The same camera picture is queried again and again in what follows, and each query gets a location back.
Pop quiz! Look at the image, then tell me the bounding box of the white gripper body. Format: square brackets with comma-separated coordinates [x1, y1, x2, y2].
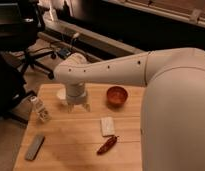
[65, 83, 88, 105]

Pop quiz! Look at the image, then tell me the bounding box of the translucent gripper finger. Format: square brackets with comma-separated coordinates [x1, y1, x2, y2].
[82, 103, 91, 112]
[67, 104, 74, 113]

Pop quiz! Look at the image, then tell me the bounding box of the clear plastic bottle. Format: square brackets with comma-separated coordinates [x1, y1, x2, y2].
[30, 96, 50, 122]

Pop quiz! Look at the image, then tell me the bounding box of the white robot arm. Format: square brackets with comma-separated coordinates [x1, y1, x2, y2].
[54, 48, 205, 171]

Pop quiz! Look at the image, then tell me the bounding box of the red ceramic bowl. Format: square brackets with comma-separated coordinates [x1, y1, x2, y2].
[106, 86, 128, 107]

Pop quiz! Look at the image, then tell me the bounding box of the white paper cup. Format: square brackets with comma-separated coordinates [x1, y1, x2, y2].
[56, 89, 66, 101]

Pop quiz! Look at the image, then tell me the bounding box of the white sponge block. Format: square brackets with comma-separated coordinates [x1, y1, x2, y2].
[101, 117, 115, 136]

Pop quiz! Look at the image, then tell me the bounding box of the red chili pepper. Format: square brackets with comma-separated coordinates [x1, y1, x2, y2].
[96, 136, 118, 155]

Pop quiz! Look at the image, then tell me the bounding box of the blue device on floor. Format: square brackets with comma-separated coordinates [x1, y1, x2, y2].
[57, 48, 71, 59]

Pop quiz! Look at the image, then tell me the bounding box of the grey remote control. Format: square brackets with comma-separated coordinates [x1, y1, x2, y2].
[25, 134, 45, 161]

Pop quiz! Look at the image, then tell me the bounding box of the black dark chair left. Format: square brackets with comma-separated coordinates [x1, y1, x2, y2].
[0, 54, 36, 124]

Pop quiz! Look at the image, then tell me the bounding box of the black office chair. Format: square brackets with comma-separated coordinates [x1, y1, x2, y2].
[0, 0, 56, 79]

